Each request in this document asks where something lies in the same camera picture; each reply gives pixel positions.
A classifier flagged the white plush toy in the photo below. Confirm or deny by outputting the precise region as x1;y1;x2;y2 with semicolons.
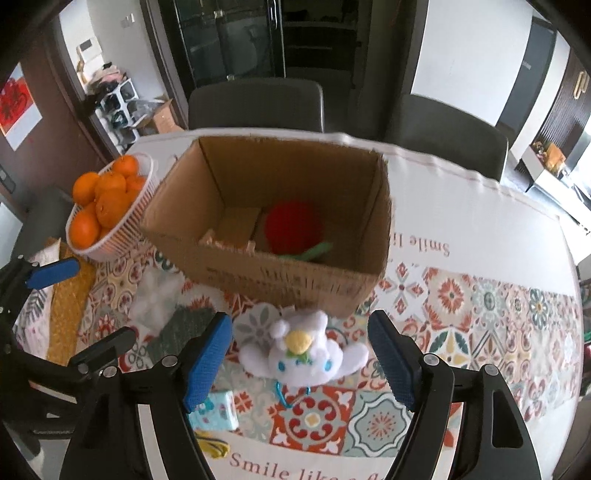
238;310;370;408

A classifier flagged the white plastic basket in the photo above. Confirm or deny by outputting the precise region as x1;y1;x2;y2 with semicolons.
65;152;160;263

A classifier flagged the dark door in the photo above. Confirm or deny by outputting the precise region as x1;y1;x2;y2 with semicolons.
496;18;558;136

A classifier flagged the brown cardboard box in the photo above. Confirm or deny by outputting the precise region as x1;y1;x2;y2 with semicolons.
140;135;394;319

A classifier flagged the grey green cloth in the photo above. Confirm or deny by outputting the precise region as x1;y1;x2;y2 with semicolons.
148;305;218;365

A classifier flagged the light blue tissue pack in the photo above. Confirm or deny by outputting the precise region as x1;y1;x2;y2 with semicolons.
187;390;240;433

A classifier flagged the red plush toy green stem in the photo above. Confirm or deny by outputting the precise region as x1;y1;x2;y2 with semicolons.
265;200;334;265

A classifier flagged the grey dining chair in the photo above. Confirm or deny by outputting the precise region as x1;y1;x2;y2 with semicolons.
187;78;325;136
385;93;509;183
13;187;80;265

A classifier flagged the pile of oranges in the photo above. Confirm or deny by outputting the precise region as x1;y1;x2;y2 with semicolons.
69;155;148;246

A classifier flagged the yellow cloth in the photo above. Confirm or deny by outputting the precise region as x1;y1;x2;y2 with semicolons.
46;240;96;365

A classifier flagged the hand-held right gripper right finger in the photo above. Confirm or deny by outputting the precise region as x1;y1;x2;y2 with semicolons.
368;310;543;480

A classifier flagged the white low cabinet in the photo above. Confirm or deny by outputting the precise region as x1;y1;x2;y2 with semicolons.
515;138;591;234

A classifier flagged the white floral cloth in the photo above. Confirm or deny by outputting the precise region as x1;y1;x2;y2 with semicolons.
13;240;62;354

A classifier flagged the patterned tablecloth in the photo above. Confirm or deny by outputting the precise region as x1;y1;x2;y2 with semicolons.
13;128;585;480

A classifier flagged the white shoe rack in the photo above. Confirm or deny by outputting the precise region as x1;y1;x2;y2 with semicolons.
95;78;140;141

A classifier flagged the yellow green soft toy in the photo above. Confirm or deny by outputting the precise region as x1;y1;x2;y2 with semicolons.
196;431;230;461

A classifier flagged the black glass cabinet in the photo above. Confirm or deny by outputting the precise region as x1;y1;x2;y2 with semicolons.
157;0;288;93

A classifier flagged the small cardboard box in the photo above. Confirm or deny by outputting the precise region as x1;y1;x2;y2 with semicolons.
134;97;184;136

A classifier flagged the white fluffy cloth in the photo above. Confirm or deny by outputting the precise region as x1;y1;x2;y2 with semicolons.
128;270;186;330

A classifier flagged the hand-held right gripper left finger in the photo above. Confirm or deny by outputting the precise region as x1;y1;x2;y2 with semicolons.
60;313;234;480

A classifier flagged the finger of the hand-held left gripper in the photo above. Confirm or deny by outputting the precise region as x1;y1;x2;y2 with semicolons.
0;256;81;319
28;325;138;387

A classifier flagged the red wall poster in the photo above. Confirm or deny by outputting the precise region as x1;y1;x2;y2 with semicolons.
0;62;43;151

